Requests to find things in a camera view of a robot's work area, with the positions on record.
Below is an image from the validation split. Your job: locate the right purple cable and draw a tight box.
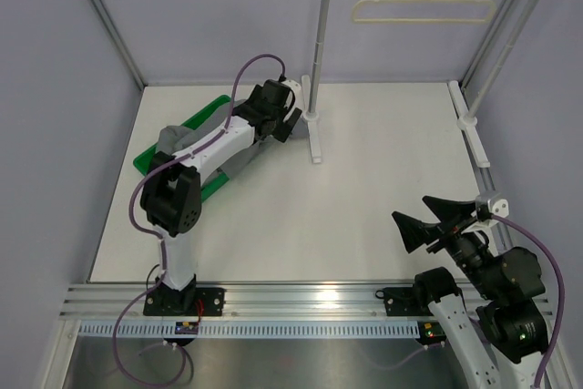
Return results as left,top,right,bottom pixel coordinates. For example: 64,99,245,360
363,213,566,389

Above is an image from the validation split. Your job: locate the purple cable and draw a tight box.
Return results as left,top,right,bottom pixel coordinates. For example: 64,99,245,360
110,53,289,384
363,213,566,389

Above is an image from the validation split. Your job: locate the cream hanger with metal hook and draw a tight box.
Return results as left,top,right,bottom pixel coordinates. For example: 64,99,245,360
351,0,497,25

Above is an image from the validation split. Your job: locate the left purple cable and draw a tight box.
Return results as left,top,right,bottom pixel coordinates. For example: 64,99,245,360
110,53,289,384

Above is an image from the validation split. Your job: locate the aluminium frame post left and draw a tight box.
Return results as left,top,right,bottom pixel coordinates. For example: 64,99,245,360
88,0,147,91

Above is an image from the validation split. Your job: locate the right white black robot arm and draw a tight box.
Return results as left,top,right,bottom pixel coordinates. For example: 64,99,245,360
392,192,550,388

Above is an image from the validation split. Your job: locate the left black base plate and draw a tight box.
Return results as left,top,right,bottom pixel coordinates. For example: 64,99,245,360
143,285,225,317

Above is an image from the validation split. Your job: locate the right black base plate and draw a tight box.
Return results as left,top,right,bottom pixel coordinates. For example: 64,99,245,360
374,286,431,317

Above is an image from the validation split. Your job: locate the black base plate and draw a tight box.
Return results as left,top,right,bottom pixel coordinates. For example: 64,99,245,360
143,285,225,317
374,286,431,317

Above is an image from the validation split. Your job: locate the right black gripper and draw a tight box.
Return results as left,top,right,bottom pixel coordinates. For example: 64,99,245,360
393,194,501,298

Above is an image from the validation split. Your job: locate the grey button-up shirt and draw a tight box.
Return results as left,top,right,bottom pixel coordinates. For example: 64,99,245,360
156,103,276,185

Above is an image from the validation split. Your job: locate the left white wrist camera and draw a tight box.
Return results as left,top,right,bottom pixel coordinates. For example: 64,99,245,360
282,78,302,97

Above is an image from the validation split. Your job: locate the aluminium frame post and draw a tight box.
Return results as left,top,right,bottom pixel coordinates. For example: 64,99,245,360
88,0,147,91
459,0,520,93

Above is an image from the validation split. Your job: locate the metal clothes rack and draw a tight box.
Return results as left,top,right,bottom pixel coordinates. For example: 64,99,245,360
301,0,539,169

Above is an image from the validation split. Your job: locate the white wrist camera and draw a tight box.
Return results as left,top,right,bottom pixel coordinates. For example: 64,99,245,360
282,78,302,97
475,190,509,227

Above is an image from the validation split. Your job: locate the aluminium frame post right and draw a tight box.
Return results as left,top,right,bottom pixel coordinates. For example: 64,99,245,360
459,0,520,93

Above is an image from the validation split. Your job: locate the white slotted cable duct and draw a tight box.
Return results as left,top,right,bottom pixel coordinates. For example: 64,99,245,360
78,320,420,339

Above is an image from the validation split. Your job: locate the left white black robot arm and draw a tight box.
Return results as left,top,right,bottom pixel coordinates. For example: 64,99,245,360
140,80,302,316

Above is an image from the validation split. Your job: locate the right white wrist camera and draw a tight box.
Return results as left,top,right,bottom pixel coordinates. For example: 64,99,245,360
475,190,509,227

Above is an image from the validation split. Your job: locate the aluminium mounting rail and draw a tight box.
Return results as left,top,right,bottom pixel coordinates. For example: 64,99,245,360
58,282,547,320

